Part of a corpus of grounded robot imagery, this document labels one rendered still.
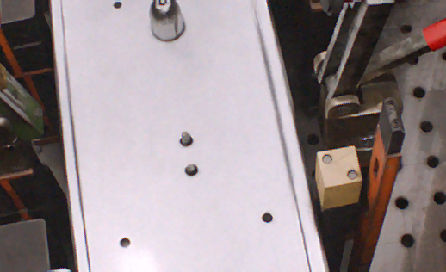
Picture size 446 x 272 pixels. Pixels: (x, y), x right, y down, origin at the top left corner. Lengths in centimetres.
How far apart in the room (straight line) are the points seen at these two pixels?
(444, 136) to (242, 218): 45
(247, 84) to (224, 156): 8
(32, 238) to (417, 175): 52
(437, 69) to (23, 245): 63
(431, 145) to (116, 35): 47
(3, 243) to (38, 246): 3
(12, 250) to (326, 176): 31
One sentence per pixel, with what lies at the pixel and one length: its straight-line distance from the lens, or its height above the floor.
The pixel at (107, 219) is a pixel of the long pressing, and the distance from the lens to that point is 88.
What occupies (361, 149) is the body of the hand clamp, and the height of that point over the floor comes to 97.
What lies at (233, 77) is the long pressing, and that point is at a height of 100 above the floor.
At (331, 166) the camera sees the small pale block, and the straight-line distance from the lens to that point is 81.
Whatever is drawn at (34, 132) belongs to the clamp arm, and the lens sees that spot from 93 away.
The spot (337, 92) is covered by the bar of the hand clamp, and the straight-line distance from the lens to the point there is 82.
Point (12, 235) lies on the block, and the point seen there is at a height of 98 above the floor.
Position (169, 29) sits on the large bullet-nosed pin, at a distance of 93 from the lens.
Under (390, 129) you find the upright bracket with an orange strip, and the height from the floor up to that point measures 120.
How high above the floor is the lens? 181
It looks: 65 degrees down
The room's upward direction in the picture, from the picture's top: 8 degrees counter-clockwise
